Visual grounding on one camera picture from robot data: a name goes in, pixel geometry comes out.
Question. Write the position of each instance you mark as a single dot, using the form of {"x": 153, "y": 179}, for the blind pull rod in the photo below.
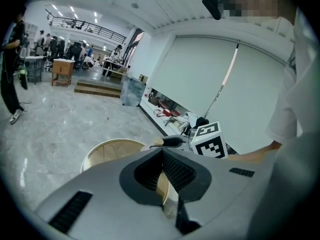
{"x": 228, "y": 71}

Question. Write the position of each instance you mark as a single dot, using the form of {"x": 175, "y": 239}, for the round glass coffee table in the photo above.
{"x": 112, "y": 151}

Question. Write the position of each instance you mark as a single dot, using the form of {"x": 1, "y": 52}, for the wooden cabinet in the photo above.
{"x": 62, "y": 69}

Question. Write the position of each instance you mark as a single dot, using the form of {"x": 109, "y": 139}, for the white roller blind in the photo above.
{"x": 195, "y": 79}

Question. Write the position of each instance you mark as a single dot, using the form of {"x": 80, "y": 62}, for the black railing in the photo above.
{"x": 95, "y": 27}

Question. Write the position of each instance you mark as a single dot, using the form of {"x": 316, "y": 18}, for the black backpack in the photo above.
{"x": 202, "y": 122}

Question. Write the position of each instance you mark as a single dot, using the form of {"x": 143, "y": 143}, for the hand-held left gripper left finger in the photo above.
{"x": 105, "y": 189}

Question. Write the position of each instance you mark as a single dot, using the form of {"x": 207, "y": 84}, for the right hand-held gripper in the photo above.
{"x": 210, "y": 146}

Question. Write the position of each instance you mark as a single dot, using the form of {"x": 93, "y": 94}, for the black head camera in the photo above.
{"x": 212, "y": 6}

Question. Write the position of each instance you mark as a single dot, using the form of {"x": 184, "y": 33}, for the person's white shirt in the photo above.
{"x": 300, "y": 96}

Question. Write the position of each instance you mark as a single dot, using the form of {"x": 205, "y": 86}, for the wooden step platform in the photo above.
{"x": 100, "y": 89}

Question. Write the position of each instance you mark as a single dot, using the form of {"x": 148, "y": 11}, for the brown handbag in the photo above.
{"x": 153, "y": 99}

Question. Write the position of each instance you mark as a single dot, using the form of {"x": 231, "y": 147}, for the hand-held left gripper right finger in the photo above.
{"x": 220, "y": 184}

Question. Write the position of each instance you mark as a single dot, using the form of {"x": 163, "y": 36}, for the red bag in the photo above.
{"x": 167, "y": 112}

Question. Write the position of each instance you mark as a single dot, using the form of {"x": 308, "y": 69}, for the person's right forearm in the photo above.
{"x": 255, "y": 155}

